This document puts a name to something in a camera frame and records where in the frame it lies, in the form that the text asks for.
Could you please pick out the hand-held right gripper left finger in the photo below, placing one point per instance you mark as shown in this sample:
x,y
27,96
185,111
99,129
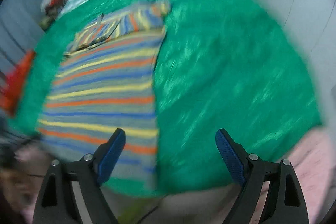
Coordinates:
x,y
110,158

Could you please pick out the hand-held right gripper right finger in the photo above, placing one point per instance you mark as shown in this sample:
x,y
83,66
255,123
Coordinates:
x,y
232,158

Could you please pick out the striped knit shirt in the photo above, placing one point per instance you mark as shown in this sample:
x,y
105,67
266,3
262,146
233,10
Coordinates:
x,y
105,82

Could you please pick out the pile of mixed clothes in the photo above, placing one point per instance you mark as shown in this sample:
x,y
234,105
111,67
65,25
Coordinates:
x,y
53,6

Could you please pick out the pink dotted bed sheet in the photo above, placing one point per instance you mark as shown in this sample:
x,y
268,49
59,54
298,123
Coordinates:
x,y
315,155

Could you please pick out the green patterned blanket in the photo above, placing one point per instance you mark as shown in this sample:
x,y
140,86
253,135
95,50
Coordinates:
x,y
223,69

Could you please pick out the orange cloth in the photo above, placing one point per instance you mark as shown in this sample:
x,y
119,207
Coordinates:
x,y
18,77

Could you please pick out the grey curtain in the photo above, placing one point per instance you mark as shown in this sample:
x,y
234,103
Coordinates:
x,y
15,29

